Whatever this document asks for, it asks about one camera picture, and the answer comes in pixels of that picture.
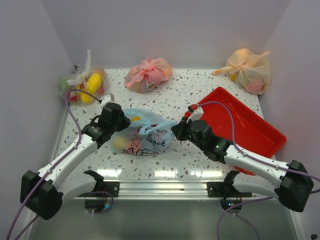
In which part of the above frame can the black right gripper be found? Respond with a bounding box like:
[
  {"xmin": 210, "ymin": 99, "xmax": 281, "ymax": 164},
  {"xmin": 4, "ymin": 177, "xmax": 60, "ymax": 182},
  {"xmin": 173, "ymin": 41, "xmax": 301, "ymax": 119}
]
[{"xmin": 171, "ymin": 116, "xmax": 206, "ymax": 151}]

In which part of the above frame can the blue printed plastic bag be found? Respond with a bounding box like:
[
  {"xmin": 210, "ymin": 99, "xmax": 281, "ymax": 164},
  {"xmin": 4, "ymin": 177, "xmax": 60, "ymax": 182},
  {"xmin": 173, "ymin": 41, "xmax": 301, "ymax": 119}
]
[{"xmin": 109, "ymin": 108, "xmax": 177, "ymax": 157}]

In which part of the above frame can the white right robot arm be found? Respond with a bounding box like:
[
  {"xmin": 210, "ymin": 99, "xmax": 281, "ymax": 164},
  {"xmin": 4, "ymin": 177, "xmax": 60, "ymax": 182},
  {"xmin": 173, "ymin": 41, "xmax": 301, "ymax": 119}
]
[{"xmin": 171, "ymin": 117, "xmax": 314, "ymax": 213}]

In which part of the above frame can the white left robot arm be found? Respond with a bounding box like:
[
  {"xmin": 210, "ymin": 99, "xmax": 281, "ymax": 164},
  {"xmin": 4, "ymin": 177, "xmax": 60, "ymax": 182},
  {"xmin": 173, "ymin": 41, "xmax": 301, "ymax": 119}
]
[{"xmin": 20, "ymin": 102, "xmax": 131, "ymax": 220}]

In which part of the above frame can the clear bag with fruit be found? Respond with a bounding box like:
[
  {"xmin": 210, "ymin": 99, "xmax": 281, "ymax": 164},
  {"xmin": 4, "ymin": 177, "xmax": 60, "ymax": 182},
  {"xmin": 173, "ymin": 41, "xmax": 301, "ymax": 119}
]
[{"xmin": 57, "ymin": 49, "xmax": 108, "ymax": 105}]

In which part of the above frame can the pink knotted plastic bag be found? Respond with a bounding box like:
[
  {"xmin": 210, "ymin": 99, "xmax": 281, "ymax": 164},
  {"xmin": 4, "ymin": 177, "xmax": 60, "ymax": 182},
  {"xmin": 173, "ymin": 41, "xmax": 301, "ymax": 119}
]
[{"xmin": 124, "ymin": 57, "xmax": 173, "ymax": 94}]

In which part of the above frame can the orange knotted plastic bag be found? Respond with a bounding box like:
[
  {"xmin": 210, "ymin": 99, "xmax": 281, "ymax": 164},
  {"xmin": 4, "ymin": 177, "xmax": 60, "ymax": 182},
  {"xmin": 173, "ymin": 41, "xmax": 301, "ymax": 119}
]
[{"xmin": 211, "ymin": 48, "xmax": 272, "ymax": 95}]

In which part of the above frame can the red plastic tray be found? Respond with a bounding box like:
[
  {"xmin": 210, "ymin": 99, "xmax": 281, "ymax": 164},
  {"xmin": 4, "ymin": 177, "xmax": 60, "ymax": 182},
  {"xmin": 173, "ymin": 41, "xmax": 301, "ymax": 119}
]
[{"xmin": 184, "ymin": 86, "xmax": 288, "ymax": 176}]

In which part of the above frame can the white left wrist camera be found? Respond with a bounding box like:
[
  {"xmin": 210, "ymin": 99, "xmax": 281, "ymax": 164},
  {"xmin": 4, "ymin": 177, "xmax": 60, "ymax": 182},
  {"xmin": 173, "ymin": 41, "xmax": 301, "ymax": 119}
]
[{"xmin": 100, "ymin": 93, "xmax": 115, "ymax": 107}]

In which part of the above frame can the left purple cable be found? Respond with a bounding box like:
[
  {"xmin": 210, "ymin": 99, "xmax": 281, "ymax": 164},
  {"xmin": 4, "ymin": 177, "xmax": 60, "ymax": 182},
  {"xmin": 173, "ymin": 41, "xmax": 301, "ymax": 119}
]
[{"xmin": 4, "ymin": 89, "xmax": 103, "ymax": 240}]

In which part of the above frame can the purple cable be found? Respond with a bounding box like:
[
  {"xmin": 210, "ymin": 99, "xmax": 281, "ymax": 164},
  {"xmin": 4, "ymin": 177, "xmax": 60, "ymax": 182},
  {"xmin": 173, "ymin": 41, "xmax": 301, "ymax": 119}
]
[
  {"xmin": 197, "ymin": 101, "xmax": 320, "ymax": 240},
  {"xmin": 4, "ymin": 89, "xmax": 103, "ymax": 240}
]

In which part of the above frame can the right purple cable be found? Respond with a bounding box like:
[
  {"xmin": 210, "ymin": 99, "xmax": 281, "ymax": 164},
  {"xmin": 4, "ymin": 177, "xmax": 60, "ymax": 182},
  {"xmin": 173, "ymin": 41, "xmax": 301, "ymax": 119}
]
[{"xmin": 197, "ymin": 101, "xmax": 320, "ymax": 240}]

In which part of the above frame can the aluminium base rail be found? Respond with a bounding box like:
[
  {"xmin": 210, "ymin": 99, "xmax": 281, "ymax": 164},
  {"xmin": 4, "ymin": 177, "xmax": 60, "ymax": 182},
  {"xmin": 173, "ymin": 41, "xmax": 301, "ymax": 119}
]
[{"xmin": 74, "ymin": 178, "xmax": 293, "ymax": 201}]

